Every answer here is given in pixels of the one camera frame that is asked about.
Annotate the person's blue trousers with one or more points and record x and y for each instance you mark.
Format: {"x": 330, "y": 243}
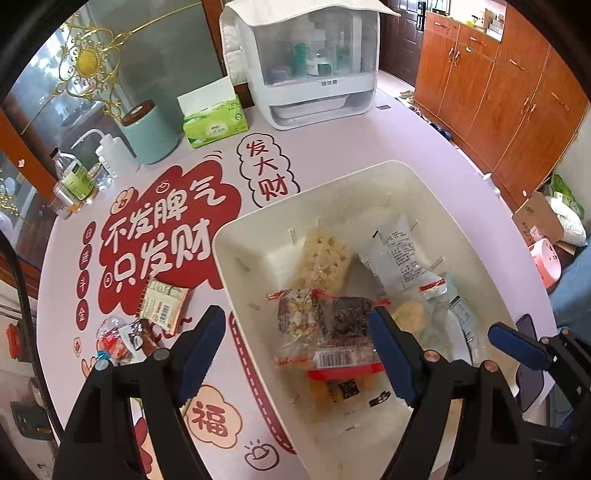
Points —
{"x": 575, "y": 286}

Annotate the white plastic bin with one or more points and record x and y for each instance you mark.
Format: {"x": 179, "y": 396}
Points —
{"x": 258, "y": 258}

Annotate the white squeeze bottle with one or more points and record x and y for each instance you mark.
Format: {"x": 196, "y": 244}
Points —
{"x": 117, "y": 157}

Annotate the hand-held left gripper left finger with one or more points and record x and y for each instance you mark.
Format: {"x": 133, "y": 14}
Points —
{"x": 203, "y": 355}

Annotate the beige cracker packet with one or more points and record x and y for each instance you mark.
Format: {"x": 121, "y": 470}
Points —
{"x": 161, "y": 302}

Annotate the cardboard box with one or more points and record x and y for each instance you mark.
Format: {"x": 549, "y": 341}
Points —
{"x": 535, "y": 217}

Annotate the dark purple bar packet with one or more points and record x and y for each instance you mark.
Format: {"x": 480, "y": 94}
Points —
{"x": 346, "y": 318}

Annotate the green tissue pack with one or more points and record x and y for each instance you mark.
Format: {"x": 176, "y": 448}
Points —
{"x": 212, "y": 117}

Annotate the nut bar clear packet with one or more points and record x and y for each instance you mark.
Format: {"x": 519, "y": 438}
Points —
{"x": 300, "y": 316}

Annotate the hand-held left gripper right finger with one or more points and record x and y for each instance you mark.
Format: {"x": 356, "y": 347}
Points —
{"x": 392, "y": 355}

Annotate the dark jar with red lid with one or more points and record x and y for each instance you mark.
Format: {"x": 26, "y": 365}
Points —
{"x": 18, "y": 341}

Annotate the teal canister with brown lid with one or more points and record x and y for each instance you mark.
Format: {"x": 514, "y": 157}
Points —
{"x": 150, "y": 138}

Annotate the clear bottle with green label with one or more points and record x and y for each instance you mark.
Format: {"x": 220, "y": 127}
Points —
{"x": 78, "y": 180}

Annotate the white plastic bag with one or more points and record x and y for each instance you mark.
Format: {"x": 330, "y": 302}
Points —
{"x": 575, "y": 226}

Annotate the rice crisp block packet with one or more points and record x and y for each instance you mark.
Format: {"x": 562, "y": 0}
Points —
{"x": 323, "y": 261}

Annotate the glass door with gold ornament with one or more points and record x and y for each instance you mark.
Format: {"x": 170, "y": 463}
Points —
{"x": 161, "y": 46}
{"x": 23, "y": 230}

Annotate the brown white candy packet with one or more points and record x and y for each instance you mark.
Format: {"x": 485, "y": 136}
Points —
{"x": 138, "y": 339}

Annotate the white packet with red edge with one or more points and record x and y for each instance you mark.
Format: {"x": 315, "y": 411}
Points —
{"x": 332, "y": 357}

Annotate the green plastic pack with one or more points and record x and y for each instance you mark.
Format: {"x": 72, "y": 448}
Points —
{"x": 565, "y": 194}

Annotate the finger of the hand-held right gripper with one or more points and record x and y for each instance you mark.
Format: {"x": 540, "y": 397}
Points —
{"x": 517, "y": 346}

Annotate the small glass jar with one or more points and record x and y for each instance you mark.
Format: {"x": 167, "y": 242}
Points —
{"x": 101, "y": 180}

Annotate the dark wooden entrance door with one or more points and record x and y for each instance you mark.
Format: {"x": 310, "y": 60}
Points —
{"x": 401, "y": 41}

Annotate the small jars group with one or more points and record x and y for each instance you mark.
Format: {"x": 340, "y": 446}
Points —
{"x": 64, "y": 201}

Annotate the large pale blue packet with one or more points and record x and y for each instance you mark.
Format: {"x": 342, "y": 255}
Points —
{"x": 455, "y": 309}

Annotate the red candy packet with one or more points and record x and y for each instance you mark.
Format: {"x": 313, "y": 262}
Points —
{"x": 113, "y": 344}

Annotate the white bottle sterilizer cabinet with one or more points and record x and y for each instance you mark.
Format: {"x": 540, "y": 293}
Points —
{"x": 300, "y": 113}

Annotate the yellow cracker packet black print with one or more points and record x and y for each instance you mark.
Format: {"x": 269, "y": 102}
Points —
{"x": 341, "y": 390}

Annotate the white grey snack packet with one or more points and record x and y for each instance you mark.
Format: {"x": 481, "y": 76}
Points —
{"x": 399, "y": 249}

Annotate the brown wooden cabinet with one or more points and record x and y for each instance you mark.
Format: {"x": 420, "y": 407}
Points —
{"x": 508, "y": 115}

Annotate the pink round container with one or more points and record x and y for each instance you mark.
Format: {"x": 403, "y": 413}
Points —
{"x": 545, "y": 263}

